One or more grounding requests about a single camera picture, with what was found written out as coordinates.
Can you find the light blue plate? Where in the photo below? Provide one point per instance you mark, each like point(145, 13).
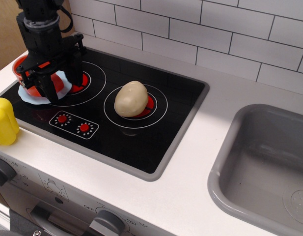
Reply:
point(61, 84)

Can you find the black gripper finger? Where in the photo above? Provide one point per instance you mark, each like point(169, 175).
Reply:
point(74, 69)
point(46, 87)

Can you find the grey oven door handle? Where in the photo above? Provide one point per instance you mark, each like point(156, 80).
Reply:
point(58, 223)

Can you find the beige toy potato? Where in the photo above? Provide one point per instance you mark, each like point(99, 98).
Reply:
point(131, 100)

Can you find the grey left oven knob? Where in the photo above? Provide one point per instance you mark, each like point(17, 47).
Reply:
point(7, 173)

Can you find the black toy stove top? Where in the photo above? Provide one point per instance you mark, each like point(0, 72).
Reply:
point(85, 119)

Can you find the red plastic cup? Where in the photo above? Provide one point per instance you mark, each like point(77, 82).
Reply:
point(31, 85)

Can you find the grey oven knob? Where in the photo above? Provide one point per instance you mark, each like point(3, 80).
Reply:
point(7, 173)
point(107, 224)

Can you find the yellow toy bell pepper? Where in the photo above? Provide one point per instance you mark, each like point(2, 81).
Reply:
point(9, 127)

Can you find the grey centre oven knob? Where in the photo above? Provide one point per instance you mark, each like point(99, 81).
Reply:
point(107, 224)

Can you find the grey toy sink basin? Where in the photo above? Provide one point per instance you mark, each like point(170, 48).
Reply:
point(258, 173)

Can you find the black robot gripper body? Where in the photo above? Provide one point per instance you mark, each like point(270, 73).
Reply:
point(39, 26)

